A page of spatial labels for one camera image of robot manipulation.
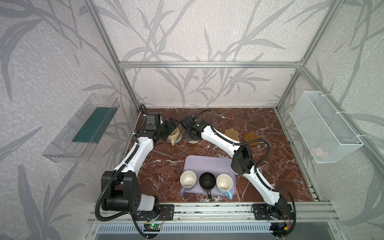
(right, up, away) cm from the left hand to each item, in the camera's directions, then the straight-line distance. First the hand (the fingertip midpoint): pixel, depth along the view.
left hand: (177, 120), depth 85 cm
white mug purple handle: (+6, -33, -3) cm, 33 cm away
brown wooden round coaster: (+48, -11, +17) cm, 52 cm away
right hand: (+7, -7, +10) cm, 14 cm away
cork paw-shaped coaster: (+37, -10, +22) cm, 44 cm away
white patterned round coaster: (+9, -14, +14) cm, 22 cm away
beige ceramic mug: (-4, -10, +9) cm, 14 cm away
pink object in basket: (+71, -15, -13) cm, 74 cm away
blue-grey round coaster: (0, -11, +15) cm, 19 cm away
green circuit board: (-10, -52, -14) cm, 55 cm away
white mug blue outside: (+27, -34, -4) cm, 43 cm away
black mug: (+17, -34, -3) cm, 38 cm away
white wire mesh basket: (+67, -6, -23) cm, 71 cm away
